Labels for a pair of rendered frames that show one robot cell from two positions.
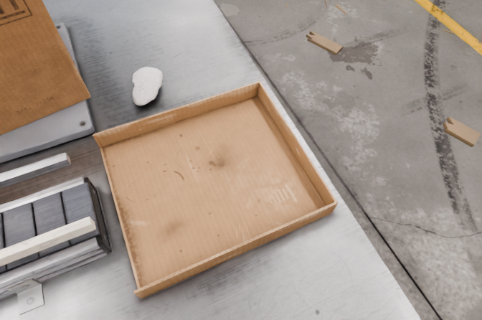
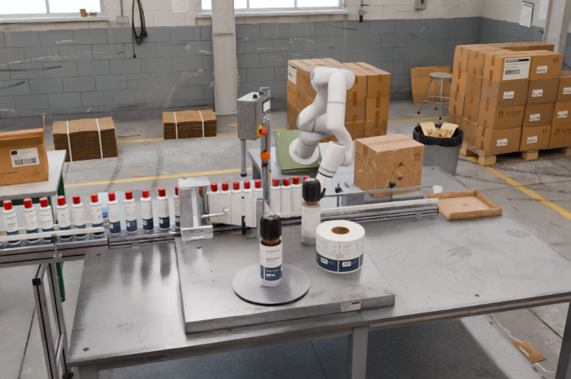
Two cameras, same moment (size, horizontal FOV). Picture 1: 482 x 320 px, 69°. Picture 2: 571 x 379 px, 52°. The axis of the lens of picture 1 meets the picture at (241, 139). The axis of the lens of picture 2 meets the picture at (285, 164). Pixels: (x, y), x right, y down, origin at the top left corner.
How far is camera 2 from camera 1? 288 cm
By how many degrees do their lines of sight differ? 38
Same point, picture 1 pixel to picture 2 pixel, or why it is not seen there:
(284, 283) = (488, 222)
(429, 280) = not seen: outside the picture
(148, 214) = (446, 210)
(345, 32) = not seen: hidden behind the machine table
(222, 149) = (465, 203)
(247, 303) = (477, 223)
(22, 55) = (413, 170)
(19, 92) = (407, 181)
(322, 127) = not seen: hidden behind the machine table
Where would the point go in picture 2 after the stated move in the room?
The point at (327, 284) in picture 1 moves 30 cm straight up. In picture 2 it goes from (500, 223) to (507, 166)
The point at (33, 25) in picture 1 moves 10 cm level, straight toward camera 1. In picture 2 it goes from (419, 162) to (430, 168)
